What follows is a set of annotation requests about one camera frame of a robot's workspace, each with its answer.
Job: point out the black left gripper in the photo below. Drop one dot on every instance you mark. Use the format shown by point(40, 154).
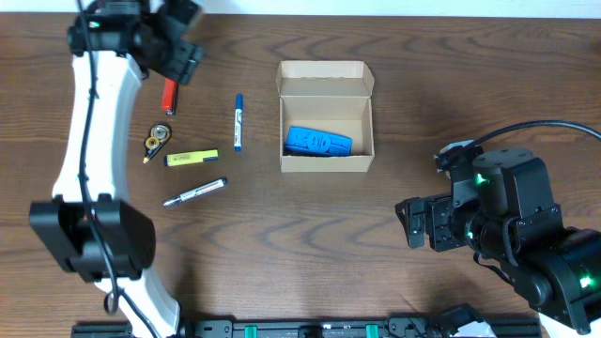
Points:
point(183, 62)

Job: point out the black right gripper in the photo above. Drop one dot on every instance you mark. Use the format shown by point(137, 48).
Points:
point(439, 210)

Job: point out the blue plastic staple remover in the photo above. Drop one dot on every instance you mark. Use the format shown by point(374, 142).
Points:
point(317, 143)

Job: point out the brown cardboard box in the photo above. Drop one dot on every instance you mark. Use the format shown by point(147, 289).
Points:
point(328, 96)

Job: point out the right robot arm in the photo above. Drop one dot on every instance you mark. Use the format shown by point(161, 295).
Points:
point(501, 206)

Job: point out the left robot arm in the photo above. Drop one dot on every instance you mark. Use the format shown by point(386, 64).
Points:
point(89, 226)

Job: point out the correction tape dispenser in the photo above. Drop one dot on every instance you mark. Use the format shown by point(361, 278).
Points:
point(158, 136)

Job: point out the blue whiteboard marker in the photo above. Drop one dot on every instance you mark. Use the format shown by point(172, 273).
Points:
point(238, 123)

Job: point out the yellow highlighter pen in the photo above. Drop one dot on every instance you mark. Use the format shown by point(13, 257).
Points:
point(193, 157)

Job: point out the black whiteboard marker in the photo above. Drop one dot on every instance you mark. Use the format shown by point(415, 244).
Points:
point(196, 192)

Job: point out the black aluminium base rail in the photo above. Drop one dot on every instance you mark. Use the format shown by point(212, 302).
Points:
point(458, 321)

